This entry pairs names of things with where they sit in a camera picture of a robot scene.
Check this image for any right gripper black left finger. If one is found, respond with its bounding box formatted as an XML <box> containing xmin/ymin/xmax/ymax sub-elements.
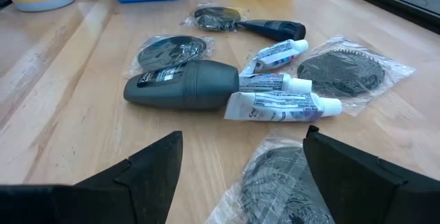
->
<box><xmin>51</xmin><ymin>131</ymin><xmax>184</xmax><ymax>224</ymax></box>

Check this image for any white travel toothpaste tube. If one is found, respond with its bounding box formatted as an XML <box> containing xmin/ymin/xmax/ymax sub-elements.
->
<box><xmin>223</xmin><ymin>91</ymin><xmax>343</xmax><ymax>122</ymax></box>
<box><xmin>242</xmin><ymin>38</ymin><xmax>309</xmax><ymax>76</ymax></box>
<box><xmin>238</xmin><ymin>72</ymin><xmax>313</xmax><ymax>94</ymax></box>

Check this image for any grey roll-on deodorant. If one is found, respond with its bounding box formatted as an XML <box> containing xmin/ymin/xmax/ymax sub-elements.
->
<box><xmin>123</xmin><ymin>59</ymin><xmax>240</xmax><ymax>111</ymax></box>

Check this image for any black round brush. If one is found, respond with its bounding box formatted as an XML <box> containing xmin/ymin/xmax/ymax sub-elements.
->
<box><xmin>291</xmin><ymin>35</ymin><xmax>416</xmax><ymax>117</ymax></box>
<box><xmin>205</xmin><ymin>136</ymin><xmax>336</xmax><ymax>224</ymax></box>
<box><xmin>180</xmin><ymin>3</ymin><xmax>248</xmax><ymax>33</ymax></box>
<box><xmin>125</xmin><ymin>34</ymin><xmax>216</xmax><ymax>77</ymax></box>

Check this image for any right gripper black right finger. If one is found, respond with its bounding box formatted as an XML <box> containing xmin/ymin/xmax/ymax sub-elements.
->
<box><xmin>302</xmin><ymin>125</ymin><xmax>440</xmax><ymax>224</ymax></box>

